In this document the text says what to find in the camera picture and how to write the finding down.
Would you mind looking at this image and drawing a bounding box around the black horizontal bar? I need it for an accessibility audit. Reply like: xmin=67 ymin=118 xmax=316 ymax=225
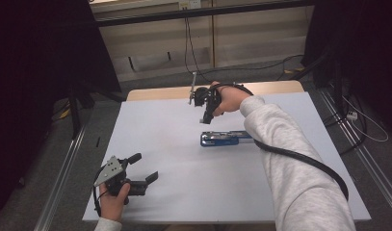
xmin=94 ymin=0 xmax=314 ymax=28

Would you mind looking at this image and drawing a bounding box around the white floor cable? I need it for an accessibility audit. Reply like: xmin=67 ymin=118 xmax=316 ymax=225
xmin=342 ymin=95 xmax=390 ymax=143

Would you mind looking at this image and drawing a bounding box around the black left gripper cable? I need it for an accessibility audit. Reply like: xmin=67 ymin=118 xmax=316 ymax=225
xmin=92 ymin=166 xmax=109 ymax=218

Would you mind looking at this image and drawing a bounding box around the blue stapler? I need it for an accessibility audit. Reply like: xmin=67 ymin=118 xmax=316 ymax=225
xmin=199 ymin=130 xmax=255 ymax=148

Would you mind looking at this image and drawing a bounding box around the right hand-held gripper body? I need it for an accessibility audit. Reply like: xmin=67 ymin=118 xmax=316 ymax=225
xmin=188 ymin=71 xmax=223 ymax=116

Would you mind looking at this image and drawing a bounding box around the metal floor rail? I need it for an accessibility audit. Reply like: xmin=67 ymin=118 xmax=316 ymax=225
xmin=33 ymin=125 xmax=88 ymax=231
xmin=318 ymin=89 xmax=392 ymax=211

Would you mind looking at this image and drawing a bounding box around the white table cover sheet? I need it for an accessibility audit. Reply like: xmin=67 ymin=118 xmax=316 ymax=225
xmin=82 ymin=91 xmax=372 ymax=224

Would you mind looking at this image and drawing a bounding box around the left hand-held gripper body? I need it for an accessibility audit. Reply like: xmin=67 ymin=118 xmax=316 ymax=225
xmin=93 ymin=155 xmax=149 ymax=197

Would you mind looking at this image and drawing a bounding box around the white wall socket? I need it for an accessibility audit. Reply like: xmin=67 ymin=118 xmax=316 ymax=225
xmin=178 ymin=0 xmax=201 ymax=11

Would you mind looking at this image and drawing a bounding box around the person's left hand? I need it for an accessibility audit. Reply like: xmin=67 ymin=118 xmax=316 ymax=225
xmin=99 ymin=182 xmax=132 ymax=223

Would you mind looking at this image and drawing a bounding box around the black curtain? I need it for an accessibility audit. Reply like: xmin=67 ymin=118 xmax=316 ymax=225
xmin=0 ymin=0 xmax=122 ymax=225
xmin=300 ymin=0 xmax=392 ymax=138

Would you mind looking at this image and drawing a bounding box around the black tripod stand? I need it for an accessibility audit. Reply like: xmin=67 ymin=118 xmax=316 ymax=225
xmin=293 ymin=47 xmax=347 ymax=109

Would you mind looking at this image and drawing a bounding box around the black wall cable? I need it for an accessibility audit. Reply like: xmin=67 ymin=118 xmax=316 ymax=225
xmin=183 ymin=15 xmax=305 ymax=84

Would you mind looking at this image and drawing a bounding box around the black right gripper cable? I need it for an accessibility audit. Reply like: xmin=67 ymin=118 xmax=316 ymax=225
xmin=211 ymin=82 xmax=350 ymax=202

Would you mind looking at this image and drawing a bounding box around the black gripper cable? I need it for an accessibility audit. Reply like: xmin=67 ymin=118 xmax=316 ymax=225
xmin=92 ymin=166 xmax=109 ymax=218
xmin=211 ymin=82 xmax=350 ymax=202

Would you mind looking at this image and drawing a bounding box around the black floor cable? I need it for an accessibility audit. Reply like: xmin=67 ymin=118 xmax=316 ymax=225
xmin=322 ymin=103 xmax=368 ymax=156

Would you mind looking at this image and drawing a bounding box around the person's right hand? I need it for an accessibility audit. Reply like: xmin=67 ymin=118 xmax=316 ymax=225
xmin=210 ymin=80 xmax=254 ymax=117

